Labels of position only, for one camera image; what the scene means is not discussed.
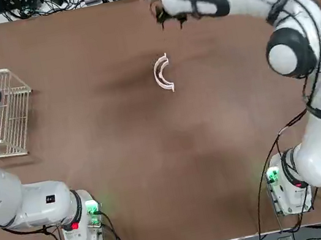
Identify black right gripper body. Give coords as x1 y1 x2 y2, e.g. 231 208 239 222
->
149 0 190 25

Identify small white PVC pipe clamp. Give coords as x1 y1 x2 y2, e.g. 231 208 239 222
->
155 59 175 91

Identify large white PVC pipe clamp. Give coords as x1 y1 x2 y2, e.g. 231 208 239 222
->
149 51 177 96

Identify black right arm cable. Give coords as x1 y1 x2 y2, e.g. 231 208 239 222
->
197 0 321 123

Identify white wire basket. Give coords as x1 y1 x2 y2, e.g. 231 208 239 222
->
0 64 44 160

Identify black right base cable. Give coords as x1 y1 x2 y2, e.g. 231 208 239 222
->
237 106 321 240

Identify black left base cables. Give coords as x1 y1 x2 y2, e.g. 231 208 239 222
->
40 199 172 240

